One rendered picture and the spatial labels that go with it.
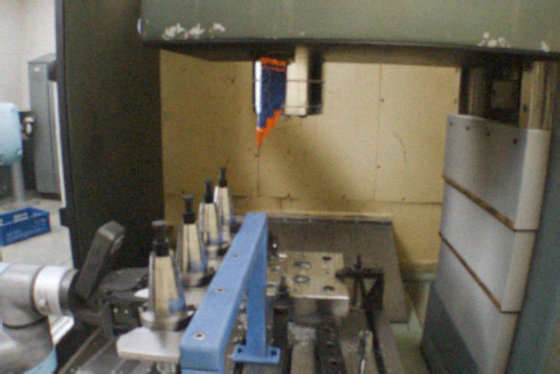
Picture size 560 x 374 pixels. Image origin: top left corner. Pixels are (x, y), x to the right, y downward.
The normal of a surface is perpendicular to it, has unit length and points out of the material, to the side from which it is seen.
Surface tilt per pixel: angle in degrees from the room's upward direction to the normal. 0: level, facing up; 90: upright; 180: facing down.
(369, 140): 90
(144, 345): 0
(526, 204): 90
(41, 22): 90
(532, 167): 90
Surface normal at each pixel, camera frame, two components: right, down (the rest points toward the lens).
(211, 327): 0.01, -0.97
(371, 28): -0.10, 0.22
